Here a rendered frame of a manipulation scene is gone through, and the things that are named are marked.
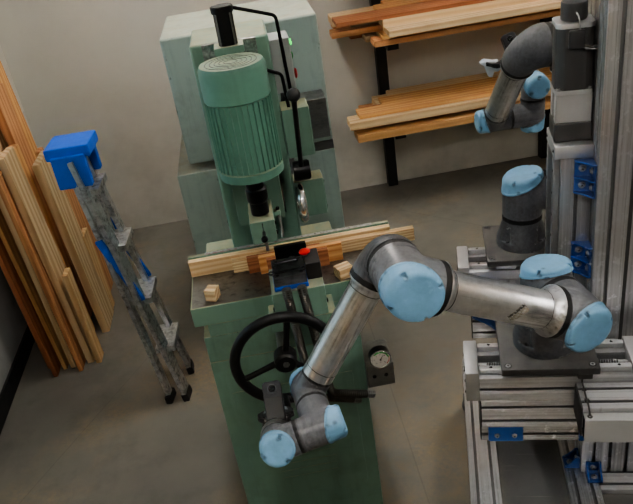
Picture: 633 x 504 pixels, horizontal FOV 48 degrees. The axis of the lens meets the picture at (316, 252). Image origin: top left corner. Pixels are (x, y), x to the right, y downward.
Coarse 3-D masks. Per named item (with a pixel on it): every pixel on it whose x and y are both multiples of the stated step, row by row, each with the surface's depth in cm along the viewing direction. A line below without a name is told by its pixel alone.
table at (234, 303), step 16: (352, 256) 209; (224, 272) 212; (240, 272) 210; (256, 272) 209; (192, 288) 206; (224, 288) 204; (240, 288) 203; (256, 288) 202; (336, 288) 199; (192, 304) 199; (208, 304) 198; (224, 304) 197; (240, 304) 198; (256, 304) 198; (272, 304) 199; (208, 320) 199; (224, 320) 200
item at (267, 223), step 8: (248, 208) 208; (272, 208) 208; (256, 216) 202; (264, 216) 202; (272, 216) 201; (256, 224) 199; (264, 224) 200; (272, 224) 200; (256, 232) 201; (272, 232) 201; (256, 240) 202; (272, 240) 202
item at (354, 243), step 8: (376, 232) 212; (384, 232) 211; (392, 232) 210; (400, 232) 211; (408, 232) 211; (336, 240) 211; (344, 240) 210; (352, 240) 210; (360, 240) 210; (368, 240) 211; (344, 248) 211; (352, 248) 211; (360, 248) 212; (232, 264) 209; (240, 264) 209
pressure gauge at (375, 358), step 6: (372, 348) 206; (378, 348) 204; (384, 348) 205; (372, 354) 204; (378, 354) 204; (384, 354) 204; (372, 360) 205; (378, 360) 205; (384, 360) 205; (390, 360) 205; (378, 366) 206; (384, 366) 206
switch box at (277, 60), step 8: (272, 32) 216; (272, 40) 208; (288, 40) 208; (272, 48) 208; (288, 48) 209; (272, 56) 210; (280, 56) 210; (288, 56) 210; (280, 64) 211; (288, 64) 211; (280, 80) 213; (280, 88) 214
